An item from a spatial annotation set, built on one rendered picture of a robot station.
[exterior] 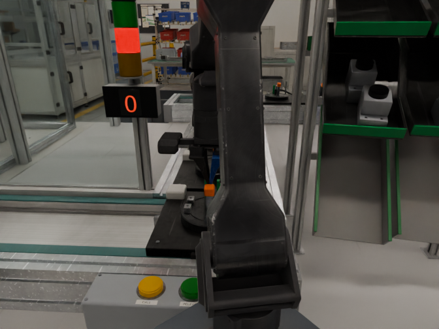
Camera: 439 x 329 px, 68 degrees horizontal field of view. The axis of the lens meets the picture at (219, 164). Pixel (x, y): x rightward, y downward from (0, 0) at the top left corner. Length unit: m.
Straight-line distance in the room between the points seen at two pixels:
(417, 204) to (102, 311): 0.61
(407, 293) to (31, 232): 0.84
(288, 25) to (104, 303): 10.82
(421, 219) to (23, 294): 0.77
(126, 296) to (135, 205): 0.33
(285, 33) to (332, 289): 10.60
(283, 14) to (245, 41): 10.84
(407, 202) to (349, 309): 0.24
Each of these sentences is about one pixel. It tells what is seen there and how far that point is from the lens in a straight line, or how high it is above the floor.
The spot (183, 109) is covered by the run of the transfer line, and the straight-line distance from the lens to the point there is 1.88.
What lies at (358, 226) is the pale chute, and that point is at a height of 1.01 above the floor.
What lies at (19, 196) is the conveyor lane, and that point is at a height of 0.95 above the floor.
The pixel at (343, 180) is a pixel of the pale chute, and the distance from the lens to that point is 0.71.
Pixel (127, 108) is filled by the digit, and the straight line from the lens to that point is 0.78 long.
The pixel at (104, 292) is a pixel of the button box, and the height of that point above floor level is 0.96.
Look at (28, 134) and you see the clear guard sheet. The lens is 0.98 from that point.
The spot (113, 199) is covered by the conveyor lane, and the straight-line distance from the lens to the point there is 0.90.
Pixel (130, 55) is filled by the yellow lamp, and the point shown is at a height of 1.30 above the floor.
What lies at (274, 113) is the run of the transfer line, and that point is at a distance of 1.86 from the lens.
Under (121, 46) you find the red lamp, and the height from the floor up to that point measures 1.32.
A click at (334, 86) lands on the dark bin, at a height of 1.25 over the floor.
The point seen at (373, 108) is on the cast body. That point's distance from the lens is 0.60.
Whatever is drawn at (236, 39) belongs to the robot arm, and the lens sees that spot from 0.31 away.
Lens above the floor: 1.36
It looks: 23 degrees down
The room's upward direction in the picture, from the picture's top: straight up
